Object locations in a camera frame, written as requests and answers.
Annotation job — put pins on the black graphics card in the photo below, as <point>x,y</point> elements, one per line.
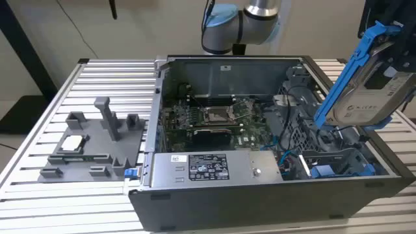
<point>210,141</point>

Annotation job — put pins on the silver power supply unit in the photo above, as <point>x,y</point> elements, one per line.
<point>210,168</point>

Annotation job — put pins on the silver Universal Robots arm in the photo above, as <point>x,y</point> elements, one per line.
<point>224,31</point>

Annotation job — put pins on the hard disk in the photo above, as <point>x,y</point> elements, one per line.
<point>357,107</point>

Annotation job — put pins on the black stand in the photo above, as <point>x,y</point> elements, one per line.
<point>22,48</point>

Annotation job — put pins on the CPU socket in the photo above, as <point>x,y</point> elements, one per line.
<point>214,114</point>

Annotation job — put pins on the silver CPU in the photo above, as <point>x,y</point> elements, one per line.
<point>72,143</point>

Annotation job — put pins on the black open PC case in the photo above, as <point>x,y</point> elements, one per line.
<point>226,207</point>

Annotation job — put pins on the thin locking lever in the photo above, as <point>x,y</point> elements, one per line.
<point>197,101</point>

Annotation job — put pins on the blue case latch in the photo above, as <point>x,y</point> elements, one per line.
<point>130,173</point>

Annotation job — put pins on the grey parts rack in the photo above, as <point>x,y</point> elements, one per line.
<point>97,151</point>

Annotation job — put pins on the grey metal disk bay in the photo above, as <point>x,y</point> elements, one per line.
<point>350,158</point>

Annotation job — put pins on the green motherboard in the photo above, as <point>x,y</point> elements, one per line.
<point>249,139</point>

